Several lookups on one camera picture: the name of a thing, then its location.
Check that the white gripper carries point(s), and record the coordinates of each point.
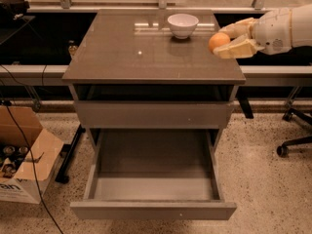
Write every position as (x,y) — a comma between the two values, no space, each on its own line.
(273,32)

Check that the orange fruit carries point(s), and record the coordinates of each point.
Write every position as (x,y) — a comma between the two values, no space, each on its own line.
(218,40)

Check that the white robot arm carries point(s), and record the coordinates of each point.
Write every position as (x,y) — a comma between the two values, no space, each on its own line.
(301,26)

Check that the grey drawer cabinet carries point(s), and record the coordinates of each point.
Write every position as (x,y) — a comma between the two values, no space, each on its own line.
(132,56)

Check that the closed grey top drawer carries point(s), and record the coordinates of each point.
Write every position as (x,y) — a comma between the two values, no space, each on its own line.
(149,115)

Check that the open grey middle drawer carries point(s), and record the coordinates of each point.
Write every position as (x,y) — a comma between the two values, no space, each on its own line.
(154,174)

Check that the white ceramic bowl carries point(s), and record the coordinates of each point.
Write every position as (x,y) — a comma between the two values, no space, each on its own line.
(182,25)

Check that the small glass bottle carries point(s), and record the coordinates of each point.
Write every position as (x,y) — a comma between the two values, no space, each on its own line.
(72,48)

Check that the black table leg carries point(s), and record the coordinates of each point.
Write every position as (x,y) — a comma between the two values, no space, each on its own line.
(66,154)

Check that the black bag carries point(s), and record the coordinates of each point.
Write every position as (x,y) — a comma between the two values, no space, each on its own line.
(12,9)

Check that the open cardboard box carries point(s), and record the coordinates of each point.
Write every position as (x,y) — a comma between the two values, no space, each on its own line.
(28,155)

